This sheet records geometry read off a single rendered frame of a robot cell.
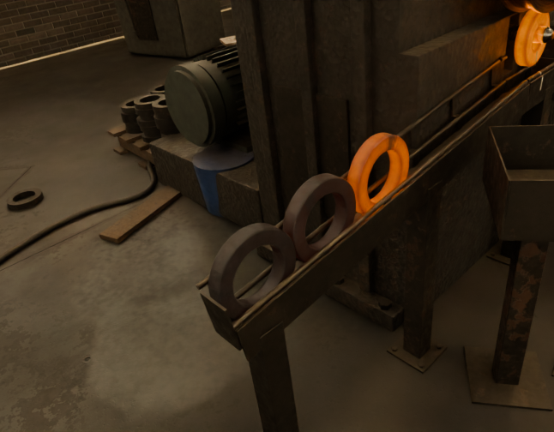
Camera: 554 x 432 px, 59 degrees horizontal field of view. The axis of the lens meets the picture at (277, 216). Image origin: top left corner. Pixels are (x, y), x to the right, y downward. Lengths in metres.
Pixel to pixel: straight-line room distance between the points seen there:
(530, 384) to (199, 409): 0.94
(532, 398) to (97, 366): 1.31
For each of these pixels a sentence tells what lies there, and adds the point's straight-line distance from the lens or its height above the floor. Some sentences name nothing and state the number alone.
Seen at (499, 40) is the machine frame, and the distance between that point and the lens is 1.60.
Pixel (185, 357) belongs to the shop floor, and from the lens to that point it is 1.69.
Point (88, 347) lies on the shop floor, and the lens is 1.86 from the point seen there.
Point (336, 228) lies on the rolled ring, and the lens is 1.04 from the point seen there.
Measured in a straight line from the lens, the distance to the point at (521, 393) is 1.57.
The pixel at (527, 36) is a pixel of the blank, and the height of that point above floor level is 0.83.
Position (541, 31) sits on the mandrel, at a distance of 1.62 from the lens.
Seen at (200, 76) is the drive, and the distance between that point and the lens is 2.18.
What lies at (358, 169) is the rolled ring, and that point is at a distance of 1.02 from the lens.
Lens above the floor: 1.19
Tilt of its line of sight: 32 degrees down
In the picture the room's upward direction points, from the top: 8 degrees counter-clockwise
